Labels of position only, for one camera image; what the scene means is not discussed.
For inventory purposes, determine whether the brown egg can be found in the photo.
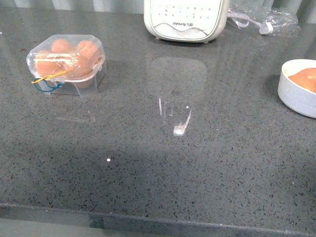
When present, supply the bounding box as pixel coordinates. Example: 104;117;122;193
65;54;93;89
289;68;316;93
51;39;75;53
77;39;101;62
34;50;64;77

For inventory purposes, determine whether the clear plastic egg box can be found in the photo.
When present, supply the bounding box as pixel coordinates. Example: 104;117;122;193
26;35;107;97

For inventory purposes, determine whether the brown egg in bowl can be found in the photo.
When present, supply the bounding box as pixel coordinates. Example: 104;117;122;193
289;68;316;93

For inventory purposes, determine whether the blue rubber band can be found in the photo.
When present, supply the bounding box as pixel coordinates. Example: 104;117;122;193
32;79;64;93

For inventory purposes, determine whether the white Joyoung blender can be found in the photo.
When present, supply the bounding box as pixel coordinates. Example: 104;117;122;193
144;0;230;43

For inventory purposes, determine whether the white round bowl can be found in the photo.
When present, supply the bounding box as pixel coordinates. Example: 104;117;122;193
277;59;316;118

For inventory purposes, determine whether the clear plastic bag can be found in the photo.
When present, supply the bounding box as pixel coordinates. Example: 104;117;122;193
227;0;301;38

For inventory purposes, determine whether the white power cable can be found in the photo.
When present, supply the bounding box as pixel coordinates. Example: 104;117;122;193
227;8;274;36

